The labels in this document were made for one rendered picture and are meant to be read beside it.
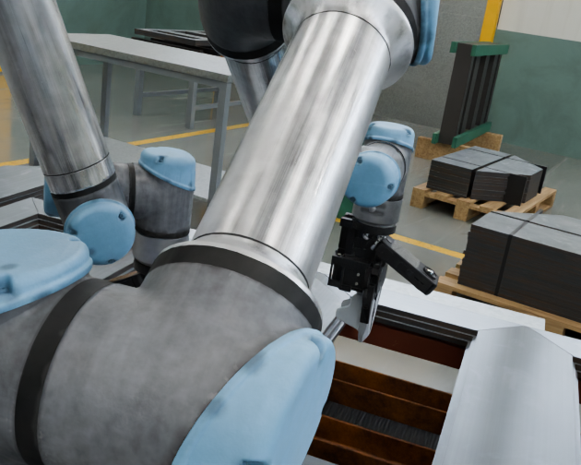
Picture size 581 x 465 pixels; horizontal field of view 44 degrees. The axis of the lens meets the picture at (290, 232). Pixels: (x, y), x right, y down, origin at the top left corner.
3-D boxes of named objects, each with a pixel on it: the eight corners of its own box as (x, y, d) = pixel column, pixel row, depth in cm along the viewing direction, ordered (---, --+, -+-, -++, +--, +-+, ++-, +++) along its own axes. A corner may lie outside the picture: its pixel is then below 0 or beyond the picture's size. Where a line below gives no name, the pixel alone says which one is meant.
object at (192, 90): (122, 113, 733) (126, 27, 706) (217, 103, 873) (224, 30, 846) (188, 131, 697) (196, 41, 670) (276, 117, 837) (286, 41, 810)
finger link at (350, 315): (334, 333, 123) (342, 283, 120) (367, 342, 122) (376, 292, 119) (328, 340, 120) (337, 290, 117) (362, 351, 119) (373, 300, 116)
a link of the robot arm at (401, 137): (361, 125, 107) (371, 116, 115) (349, 196, 111) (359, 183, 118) (413, 134, 105) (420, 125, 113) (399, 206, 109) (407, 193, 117)
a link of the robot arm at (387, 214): (407, 194, 116) (397, 206, 109) (401, 220, 118) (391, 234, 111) (361, 184, 118) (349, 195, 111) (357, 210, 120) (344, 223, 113)
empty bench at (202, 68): (27, 179, 482) (29, 32, 452) (101, 164, 542) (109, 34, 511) (210, 241, 418) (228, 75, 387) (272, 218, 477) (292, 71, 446)
